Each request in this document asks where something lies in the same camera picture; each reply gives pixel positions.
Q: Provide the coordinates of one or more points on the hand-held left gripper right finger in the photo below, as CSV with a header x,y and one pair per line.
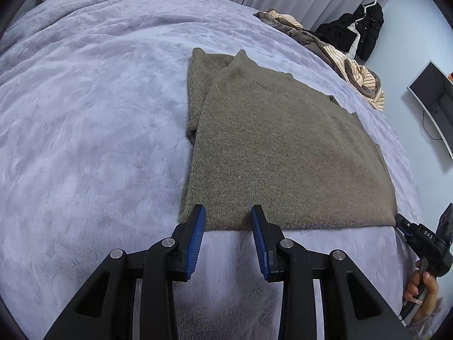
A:
x,y
262,244

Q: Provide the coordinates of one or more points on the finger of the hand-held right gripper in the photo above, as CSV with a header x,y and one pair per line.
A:
x,y
402,225

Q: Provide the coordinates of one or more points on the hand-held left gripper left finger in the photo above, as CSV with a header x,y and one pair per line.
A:
x,y
194,244

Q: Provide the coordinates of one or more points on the olive knit sweater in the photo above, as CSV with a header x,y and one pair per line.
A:
x,y
276,141

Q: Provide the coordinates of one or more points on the person's right forearm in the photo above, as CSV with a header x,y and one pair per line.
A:
x,y
435,311

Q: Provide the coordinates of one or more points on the white clothes hanger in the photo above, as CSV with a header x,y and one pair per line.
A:
x,y
371,3

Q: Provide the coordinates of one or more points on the person's right hand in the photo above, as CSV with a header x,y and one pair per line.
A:
x,y
430,290

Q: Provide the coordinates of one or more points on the cream striped garment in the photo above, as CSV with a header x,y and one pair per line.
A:
x,y
357,74

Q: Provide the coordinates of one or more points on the lavender plush blanket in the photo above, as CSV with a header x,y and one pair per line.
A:
x,y
88,113

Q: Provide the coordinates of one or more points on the white quilted garment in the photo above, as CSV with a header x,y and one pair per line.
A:
x,y
355,42

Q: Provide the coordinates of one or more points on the black hanging jacket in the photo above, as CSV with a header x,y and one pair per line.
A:
x,y
339,30

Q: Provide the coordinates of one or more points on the wall-mounted television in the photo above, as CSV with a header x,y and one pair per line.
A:
x,y
431,92

